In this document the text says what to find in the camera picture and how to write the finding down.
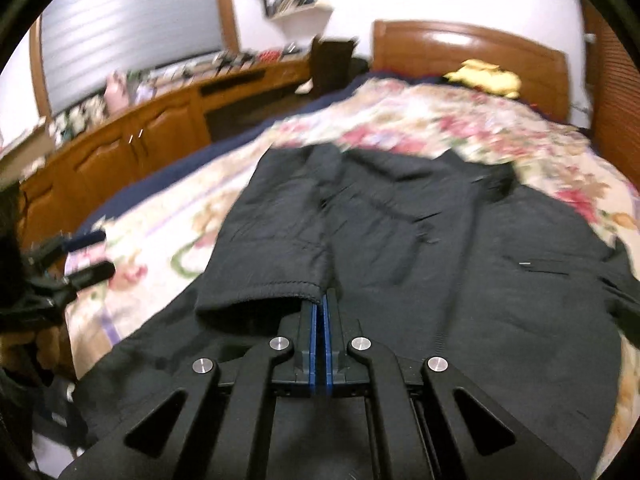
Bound yellow plush toy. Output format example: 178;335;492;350
444;59;522;100

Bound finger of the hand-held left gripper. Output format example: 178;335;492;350
64;261;116;292
62;231;108;257

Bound wooden louvred wardrobe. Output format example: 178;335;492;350
580;0;640;191

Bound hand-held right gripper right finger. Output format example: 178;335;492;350
322;293;585;480

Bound wooden bed headboard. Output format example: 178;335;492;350
372;20;571;123

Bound floral blanket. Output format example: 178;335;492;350
62;79;640;466

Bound row of cabinet-top clutter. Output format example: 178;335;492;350
47;46;311;136

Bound long wooden cabinet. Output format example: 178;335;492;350
0;55;316;251

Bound window with grey blind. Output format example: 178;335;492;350
29;0;240;117

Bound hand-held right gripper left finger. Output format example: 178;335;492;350
57;296;321;480

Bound black jacket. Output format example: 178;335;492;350
75;142;640;480

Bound dark chair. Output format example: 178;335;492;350
309;35;360;101

